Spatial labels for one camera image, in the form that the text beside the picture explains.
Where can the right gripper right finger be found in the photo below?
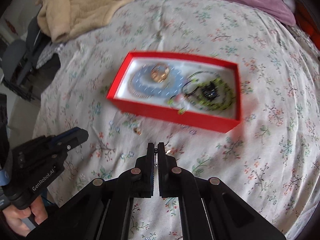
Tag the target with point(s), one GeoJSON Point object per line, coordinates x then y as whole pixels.
{"type": "Point", "coordinates": [209, 209]}

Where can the dark chair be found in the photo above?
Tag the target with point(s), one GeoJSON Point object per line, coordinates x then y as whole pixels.
{"type": "Point", "coordinates": [20, 59]}

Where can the left hand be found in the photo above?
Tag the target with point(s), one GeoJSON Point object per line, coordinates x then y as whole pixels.
{"type": "Point", "coordinates": [15, 216]}

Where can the small gold earring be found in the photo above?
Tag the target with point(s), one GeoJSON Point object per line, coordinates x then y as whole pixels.
{"type": "Point", "coordinates": [137, 130]}

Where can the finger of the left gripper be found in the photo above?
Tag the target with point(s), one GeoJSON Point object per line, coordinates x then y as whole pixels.
{"type": "Point", "coordinates": [69, 140]}

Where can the black flower jewelry piece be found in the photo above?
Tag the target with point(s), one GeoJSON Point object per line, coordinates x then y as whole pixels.
{"type": "Point", "coordinates": [210, 91]}

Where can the orange plush toy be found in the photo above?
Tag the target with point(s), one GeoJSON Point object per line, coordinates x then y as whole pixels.
{"type": "Point", "coordinates": [306, 23]}

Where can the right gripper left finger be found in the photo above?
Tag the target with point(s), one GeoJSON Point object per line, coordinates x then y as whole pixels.
{"type": "Point", "coordinates": [102, 209]}

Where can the red jewelry box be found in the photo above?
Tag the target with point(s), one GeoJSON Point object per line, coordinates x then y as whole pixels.
{"type": "Point", "coordinates": [167, 86]}

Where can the beige fleece blanket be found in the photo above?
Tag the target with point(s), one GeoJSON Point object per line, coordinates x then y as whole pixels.
{"type": "Point", "coordinates": [64, 20]}

